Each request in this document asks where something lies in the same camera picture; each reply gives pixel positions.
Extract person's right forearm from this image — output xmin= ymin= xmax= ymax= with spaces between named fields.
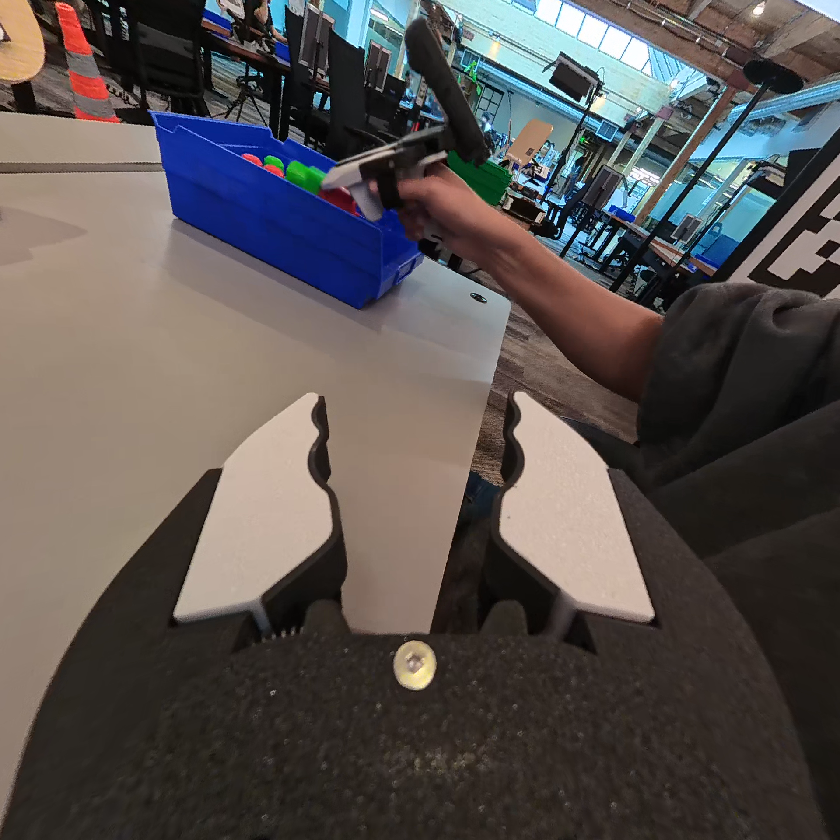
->
xmin=492 ymin=220 xmax=840 ymax=473

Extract black floor lamp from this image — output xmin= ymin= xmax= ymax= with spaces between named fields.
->
xmin=609 ymin=58 xmax=805 ymax=294

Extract blue plastic bin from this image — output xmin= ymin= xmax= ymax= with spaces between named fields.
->
xmin=150 ymin=110 xmax=426 ymax=309

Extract person's blue jeans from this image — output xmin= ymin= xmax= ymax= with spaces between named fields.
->
xmin=459 ymin=472 xmax=503 ymax=526

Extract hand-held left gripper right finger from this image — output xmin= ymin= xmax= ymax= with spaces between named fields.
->
xmin=482 ymin=391 xmax=657 ymax=639

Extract black office chair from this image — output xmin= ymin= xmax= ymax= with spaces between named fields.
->
xmin=325 ymin=29 xmax=401 ymax=161
xmin=123 ymin=0 xmax=212 ymax=118

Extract person's dark clothing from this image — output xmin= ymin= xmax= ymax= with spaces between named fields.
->
xmin=564 ymin=394 xmax=840 ymax=840

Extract green plastic bin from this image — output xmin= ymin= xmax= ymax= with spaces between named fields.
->
xmin=446 ymin=151 xmax=514 ymax=206

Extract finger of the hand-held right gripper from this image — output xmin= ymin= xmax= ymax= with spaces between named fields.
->
xmin=319 ymin=146 xmax=396 ymax=196

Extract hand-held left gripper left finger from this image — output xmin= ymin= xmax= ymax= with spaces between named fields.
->
xmin=172 ymin=392 xmax=347 ymax=639

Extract white stand with wooden board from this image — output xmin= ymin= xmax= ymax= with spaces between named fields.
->
xmin=0 ymin=0 xmax=47 ymax=84

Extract framed black white marker sign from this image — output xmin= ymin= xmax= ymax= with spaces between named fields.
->
xmin=712 ymin=147 xmax=840 ymax=301

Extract person's right hand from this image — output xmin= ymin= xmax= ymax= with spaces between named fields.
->
xmin=395 ymin=166 xmax=527 ymax=265

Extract orange striped cone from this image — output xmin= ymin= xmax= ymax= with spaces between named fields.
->
xmin=54 ymin=2 xmax=121 ymax=124

